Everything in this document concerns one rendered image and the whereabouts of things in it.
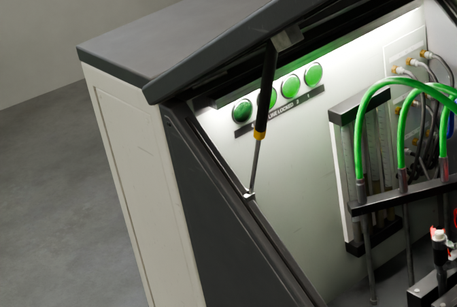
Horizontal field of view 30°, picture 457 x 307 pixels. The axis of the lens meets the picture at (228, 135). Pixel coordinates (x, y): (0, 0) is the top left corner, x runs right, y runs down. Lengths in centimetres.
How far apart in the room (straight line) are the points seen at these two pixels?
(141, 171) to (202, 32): 30
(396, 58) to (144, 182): 59
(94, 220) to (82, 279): 43
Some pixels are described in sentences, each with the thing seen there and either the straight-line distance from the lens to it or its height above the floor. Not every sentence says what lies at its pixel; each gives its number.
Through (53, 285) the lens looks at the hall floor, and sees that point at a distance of 368.
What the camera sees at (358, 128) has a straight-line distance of 167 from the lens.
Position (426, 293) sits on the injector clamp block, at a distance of 173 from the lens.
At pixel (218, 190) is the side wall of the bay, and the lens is 146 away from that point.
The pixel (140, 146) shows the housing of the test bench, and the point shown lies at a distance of 166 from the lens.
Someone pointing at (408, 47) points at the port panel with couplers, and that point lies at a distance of 187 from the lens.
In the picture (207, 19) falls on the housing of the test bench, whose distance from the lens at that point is 171.
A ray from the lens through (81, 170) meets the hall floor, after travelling 444.
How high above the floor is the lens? 209
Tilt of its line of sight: 28 degrees down
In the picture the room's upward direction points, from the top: 11 degrees counter-clockwise
